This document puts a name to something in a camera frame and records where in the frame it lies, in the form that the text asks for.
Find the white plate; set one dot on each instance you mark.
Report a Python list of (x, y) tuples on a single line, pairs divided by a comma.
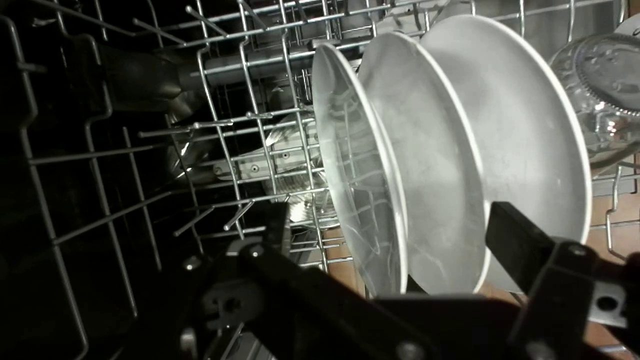
[(439, 163), (525, 125), (358, 174)]

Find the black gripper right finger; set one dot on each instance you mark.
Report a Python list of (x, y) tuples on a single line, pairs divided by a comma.
[(567, 287)]

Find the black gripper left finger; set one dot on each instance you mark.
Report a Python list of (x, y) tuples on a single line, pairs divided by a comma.
[(297, 313)]

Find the clear glass dish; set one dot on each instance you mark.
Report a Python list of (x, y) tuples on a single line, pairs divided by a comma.
[(600, 76)]

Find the wire dishwasher rack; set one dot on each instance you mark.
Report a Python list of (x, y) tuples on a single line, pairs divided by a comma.
[(136, 133)]

